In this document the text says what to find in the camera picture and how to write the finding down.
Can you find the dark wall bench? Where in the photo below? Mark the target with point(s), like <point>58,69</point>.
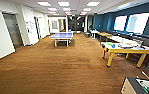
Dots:
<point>136,35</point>

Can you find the green foosball table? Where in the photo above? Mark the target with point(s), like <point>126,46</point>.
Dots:
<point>140,87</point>

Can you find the white work table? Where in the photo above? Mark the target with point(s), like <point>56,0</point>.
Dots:
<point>126,49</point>

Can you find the white double door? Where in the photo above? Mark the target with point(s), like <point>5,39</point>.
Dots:
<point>0,35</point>

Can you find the grey elevator door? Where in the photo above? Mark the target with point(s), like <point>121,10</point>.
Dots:
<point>14,30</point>

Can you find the blue ping pong table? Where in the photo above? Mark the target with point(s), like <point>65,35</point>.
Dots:
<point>61,35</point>

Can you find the grey framed wall panel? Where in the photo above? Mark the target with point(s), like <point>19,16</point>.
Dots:
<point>54,25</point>

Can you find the rectangular ceiling light panel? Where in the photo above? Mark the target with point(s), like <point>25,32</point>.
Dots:
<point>65,9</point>
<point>93,3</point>
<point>63,3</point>
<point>52,9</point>
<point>43,3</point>
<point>86,9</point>

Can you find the bright wall window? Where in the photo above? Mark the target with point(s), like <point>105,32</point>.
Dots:
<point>138,23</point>
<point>120,23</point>

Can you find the small white table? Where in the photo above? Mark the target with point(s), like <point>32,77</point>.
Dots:
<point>94,32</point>

